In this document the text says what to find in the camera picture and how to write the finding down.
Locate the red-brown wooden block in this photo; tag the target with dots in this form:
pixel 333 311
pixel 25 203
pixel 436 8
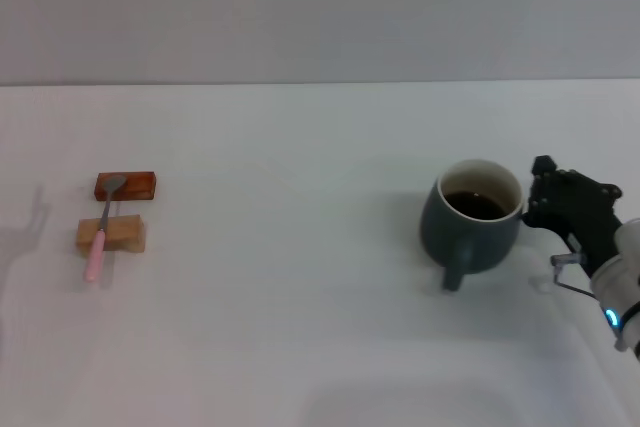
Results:
pixel 140 187

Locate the light wooden block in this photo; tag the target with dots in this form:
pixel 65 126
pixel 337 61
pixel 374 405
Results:
pixel 125 233

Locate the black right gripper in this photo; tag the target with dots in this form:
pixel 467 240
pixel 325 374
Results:
pixel 590 227

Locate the dark grey ceramic cup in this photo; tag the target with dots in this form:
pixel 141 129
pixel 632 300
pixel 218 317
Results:
pixel 480 247

